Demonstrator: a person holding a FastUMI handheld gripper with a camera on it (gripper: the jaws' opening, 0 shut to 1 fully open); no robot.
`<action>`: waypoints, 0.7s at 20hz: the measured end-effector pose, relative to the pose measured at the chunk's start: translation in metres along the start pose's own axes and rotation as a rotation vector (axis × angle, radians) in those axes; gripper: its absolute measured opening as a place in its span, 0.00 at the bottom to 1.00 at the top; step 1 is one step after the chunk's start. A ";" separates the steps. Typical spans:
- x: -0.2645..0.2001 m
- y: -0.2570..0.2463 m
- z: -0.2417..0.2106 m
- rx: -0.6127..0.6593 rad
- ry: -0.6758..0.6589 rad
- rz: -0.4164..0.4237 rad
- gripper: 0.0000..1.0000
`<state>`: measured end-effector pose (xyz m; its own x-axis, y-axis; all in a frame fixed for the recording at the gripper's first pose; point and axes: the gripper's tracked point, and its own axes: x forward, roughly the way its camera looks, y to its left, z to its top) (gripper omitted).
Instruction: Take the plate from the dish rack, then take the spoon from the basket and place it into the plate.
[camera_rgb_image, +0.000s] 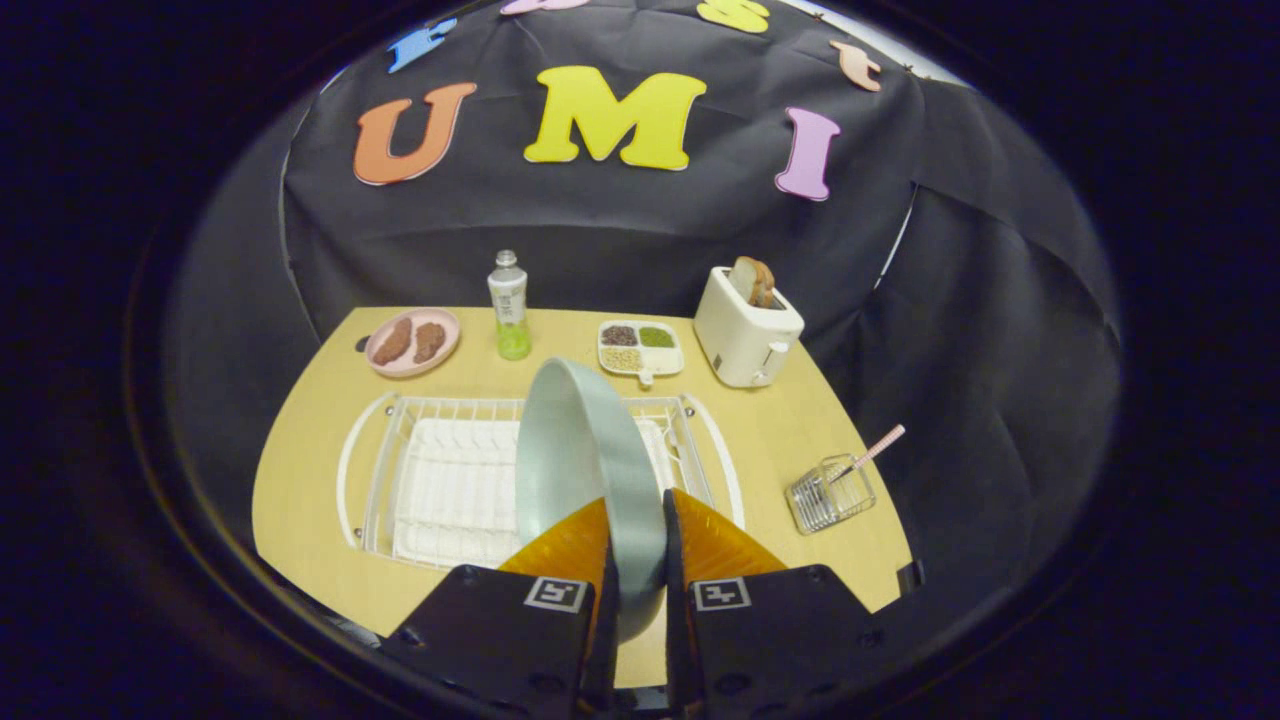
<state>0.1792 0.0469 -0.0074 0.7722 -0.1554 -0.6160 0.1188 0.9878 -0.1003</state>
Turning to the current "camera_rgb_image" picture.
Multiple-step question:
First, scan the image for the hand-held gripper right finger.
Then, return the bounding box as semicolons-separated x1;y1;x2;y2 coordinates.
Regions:
662;488;906;720

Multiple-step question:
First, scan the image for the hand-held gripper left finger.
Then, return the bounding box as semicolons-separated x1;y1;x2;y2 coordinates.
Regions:
378;497;619;720

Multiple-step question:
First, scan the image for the white wire dish rack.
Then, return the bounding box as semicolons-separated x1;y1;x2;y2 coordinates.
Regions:
337;392;746;571

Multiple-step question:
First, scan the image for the pale green plate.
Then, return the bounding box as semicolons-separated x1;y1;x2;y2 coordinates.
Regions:
515;357;669;643

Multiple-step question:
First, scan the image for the small wire basket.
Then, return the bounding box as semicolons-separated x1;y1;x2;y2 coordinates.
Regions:
785;454;877;536

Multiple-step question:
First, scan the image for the spoon with pink checked handle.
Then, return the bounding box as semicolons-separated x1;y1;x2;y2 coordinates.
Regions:
825;424;907;486

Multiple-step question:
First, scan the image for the pink plate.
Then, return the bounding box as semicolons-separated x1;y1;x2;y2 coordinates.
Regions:
364;308;462;378

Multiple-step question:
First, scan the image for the white ribbed drain tray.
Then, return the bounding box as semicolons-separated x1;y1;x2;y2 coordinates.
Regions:
392;418;676;569

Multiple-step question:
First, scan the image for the white divided bean tray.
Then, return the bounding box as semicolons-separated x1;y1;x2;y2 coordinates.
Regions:
597;319;686;388

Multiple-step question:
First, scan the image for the white toaster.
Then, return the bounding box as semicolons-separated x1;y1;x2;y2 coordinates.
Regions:
692;266;806;389

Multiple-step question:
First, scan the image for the clear bottle with green liquid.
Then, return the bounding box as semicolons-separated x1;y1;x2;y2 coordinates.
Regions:
487;250;532;361

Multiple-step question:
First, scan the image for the toast bread slice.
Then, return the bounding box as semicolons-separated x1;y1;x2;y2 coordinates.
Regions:
728;256;777;309

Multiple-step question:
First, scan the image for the black backdrop cloth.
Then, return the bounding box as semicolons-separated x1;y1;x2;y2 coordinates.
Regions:
165;0;1121;601

